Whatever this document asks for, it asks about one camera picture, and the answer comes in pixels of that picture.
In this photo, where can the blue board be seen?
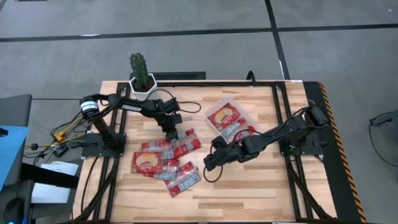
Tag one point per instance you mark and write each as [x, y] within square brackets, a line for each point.
[11, 149]

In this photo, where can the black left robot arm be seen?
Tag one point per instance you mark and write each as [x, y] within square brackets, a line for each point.
[130, 105]

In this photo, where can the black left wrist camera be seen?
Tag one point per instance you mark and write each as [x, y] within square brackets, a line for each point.
[171, 105]

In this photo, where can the grey floor device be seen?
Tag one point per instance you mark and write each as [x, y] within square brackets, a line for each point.
[384, 119]

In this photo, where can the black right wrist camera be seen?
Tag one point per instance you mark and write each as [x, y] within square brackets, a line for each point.
[219, 142]

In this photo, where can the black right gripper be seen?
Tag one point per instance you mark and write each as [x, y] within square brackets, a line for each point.
[230, 152]

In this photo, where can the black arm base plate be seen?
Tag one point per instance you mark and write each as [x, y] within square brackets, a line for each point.
[314, 150]
[93, 149]

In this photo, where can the black aluminium table frame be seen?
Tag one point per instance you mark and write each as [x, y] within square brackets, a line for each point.
[217, 83]

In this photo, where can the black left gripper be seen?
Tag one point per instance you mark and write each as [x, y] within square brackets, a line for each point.
[170, 122]

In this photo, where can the black connector box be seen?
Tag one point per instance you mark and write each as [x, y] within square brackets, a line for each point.
[60, 151]

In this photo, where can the black frame bracket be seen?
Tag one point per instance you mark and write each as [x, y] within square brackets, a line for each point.
[251, 76]

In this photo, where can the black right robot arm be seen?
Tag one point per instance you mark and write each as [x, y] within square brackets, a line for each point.
[280, 130]

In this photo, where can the grey cabinet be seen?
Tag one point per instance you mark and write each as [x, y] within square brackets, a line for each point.
[15, 109]

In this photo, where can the green cactus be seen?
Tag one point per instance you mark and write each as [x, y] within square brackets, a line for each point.
[139, 68]

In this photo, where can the white planter pot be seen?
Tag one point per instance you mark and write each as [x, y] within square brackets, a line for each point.
[144, 95]

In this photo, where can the red popcorn bag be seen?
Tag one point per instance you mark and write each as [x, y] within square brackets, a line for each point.
[231, 128]
[188, 145]
[154, 145]
[146, 162]
[223, 116]
[248, 130]
[183, 180]
[171, 169]

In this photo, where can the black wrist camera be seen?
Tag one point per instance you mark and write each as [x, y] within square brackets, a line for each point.
[171, 105]
[219, 142]

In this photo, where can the black hazard-striped platform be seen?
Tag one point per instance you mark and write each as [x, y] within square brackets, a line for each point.
[329, 174]

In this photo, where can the white papers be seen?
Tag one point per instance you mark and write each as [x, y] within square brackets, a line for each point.
[53, 193]

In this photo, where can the dark office chair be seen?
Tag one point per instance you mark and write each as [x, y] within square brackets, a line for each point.
[15, 202]

